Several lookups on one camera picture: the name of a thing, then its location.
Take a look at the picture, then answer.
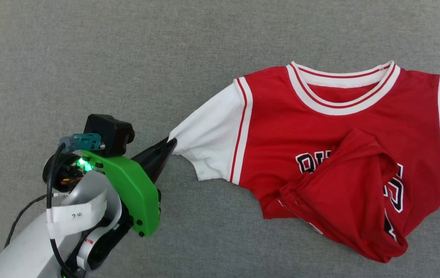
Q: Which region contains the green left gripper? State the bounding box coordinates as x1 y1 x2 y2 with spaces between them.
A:
82 137 178 237

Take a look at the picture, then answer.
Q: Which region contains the red white basketball jersey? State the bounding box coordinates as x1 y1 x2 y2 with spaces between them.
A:
168 60 440 264

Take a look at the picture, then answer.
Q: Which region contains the teal left camera connector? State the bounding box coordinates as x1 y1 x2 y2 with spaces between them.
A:
59 133 105 152

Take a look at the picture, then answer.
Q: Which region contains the white paper cable tag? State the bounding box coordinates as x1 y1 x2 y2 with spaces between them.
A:
46 191 107 239

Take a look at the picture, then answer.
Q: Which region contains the black left camera cable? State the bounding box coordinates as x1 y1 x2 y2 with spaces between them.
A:
46 143 74 278

